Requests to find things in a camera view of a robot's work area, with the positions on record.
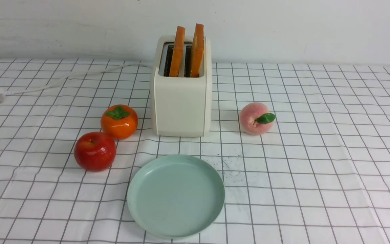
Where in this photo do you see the toast slice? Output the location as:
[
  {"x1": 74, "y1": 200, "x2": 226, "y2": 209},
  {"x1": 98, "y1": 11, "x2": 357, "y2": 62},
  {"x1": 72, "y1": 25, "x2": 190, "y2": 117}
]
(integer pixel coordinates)
[
  {"x1": 189, "y1": 23, "x2": 205, "y2": 78},
  {"x1": 169, "y1": 26, "x2": 186, "y2": 77}
]

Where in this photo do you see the white two-slot toaster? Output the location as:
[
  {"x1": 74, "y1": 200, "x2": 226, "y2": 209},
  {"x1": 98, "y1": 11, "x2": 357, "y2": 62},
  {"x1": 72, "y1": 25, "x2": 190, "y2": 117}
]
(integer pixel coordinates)
[{"x1": 150, "y1": 35, "x2": 213, "y2": 137}]

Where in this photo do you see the pink peach with leaf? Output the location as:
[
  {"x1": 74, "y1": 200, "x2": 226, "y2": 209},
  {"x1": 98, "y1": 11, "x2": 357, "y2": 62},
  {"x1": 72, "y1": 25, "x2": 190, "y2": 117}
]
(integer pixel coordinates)
[{"x1": 239, "y1": 102, "x2": 276, "y2": 136}]

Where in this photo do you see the orange persimmon with leaf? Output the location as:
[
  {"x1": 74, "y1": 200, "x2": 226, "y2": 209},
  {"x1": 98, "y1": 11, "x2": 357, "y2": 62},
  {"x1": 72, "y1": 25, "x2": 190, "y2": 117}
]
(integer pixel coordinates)
[{"x1": 100, "y1": 104, "x2": 138, "y2": 140}]

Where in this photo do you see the light green round plate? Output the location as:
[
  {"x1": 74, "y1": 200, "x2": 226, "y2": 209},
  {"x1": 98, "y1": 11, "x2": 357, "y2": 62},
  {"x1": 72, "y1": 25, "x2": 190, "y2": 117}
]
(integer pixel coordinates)
[{"x1": 127, "y1": 154, "x2": 225, "y2": 239}]

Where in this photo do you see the red apple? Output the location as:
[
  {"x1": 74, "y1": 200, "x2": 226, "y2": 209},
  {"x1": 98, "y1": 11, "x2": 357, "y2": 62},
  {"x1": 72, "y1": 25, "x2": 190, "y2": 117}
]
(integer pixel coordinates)
[{"x1": 74, "y1": 131, "x2": 116, "y2": 172}]

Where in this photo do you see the white grid tablecloth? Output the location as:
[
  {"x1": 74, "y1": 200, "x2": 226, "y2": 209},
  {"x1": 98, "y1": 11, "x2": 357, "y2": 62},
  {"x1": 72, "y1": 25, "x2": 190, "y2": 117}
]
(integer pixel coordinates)
[{"x1": 0, "y1": 59, "x2": 390, "y2": 244}]

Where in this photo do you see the white toaster power cord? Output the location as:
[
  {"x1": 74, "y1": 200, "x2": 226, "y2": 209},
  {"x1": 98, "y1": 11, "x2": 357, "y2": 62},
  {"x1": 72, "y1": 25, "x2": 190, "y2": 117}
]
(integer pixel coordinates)
[{"x1": 0, "y1": 63, "x2": 153, "y2": 104}]

